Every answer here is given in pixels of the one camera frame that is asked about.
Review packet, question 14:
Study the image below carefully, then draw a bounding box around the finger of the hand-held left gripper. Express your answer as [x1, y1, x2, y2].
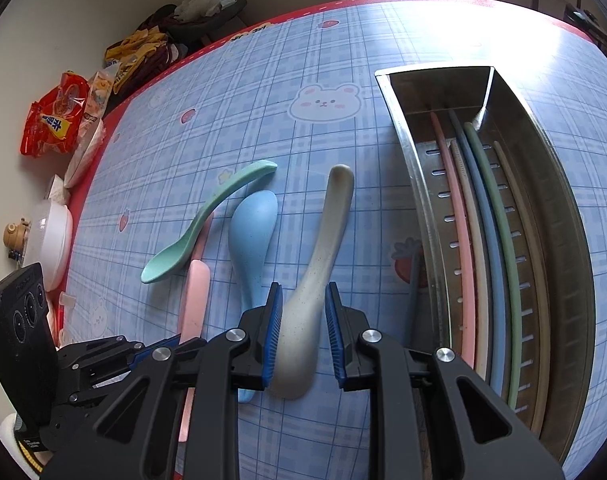
[58, 334, 207, 370]
[68, 359, 147, 405]

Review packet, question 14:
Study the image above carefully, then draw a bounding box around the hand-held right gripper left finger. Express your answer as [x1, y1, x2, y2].
[41, 282, 284, 480]

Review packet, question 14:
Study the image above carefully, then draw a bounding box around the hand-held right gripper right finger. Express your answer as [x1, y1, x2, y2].
[325, 281, 567, 480]

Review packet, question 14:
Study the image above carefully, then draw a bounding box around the pink spoon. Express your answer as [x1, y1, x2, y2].
[178, 259, 212, 443]

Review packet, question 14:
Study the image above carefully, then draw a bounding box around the beige spoon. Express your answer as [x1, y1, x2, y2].
[271, 164, 355, 401]

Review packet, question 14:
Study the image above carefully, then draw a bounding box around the green spoon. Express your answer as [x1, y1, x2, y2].
[140, 159, 279, 285]

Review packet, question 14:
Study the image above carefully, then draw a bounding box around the blue spoon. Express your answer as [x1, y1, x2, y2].
[228, 190, 279, 405]

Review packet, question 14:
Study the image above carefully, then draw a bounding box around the beige chopstick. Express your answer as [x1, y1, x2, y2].
[492, 141, 551, 413]
[449, 139, 488, 378]

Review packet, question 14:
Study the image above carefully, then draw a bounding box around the green chopstick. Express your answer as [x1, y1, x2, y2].
[463, 121, 524, 398]

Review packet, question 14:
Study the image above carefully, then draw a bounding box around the stainless steel utensil tray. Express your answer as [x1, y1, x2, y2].
[374, 64, 598, 466]

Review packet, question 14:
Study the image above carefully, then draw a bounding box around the plain white bowl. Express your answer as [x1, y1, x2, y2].
[26, 200, 74, 293]

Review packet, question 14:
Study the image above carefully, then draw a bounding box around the white tissue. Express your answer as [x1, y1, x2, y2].
[44, 175, 69, 203]

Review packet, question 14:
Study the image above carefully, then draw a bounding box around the red snack bag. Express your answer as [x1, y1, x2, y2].
[20, 71, 90, 158]

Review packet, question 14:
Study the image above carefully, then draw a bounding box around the clear snack bag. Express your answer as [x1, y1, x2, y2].
[81, 67, 122, 131]

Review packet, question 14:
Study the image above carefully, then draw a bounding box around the blue plaid tablecloth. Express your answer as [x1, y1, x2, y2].
[54, 0, 607, 480]

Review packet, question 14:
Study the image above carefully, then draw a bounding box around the yellow snack bag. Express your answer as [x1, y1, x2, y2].
[105, 27, 169, 93]

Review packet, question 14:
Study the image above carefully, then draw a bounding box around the dark stool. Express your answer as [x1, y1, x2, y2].
[166, 0, 249, 46]

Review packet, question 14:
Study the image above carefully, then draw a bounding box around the dark maroon bag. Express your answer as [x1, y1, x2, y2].
[136, 5, 189, 81]

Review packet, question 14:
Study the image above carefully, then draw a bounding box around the white plastic bag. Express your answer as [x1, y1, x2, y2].
[175, 0, 237, 18]

